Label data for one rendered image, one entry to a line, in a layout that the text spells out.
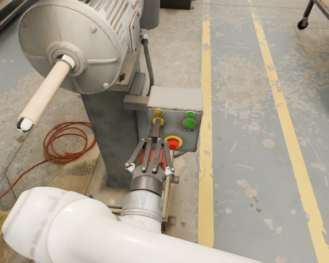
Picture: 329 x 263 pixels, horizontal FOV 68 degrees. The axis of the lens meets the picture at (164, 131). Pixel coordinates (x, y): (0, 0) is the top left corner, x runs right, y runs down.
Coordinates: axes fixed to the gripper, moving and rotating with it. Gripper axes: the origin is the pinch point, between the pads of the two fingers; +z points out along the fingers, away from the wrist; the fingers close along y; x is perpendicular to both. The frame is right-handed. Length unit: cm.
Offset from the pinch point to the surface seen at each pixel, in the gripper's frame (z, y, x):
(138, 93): 19.0, -9.0, -3.2
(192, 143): 4.0, 10.8, -9.7
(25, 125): -17.4, -21.6, 18.6
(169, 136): 3.8, 3.3, -7.0
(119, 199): 13, -25, -78
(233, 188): 43, 47, -107
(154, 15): 273, -42, -91
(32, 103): -12.5, -22.4, 19.5
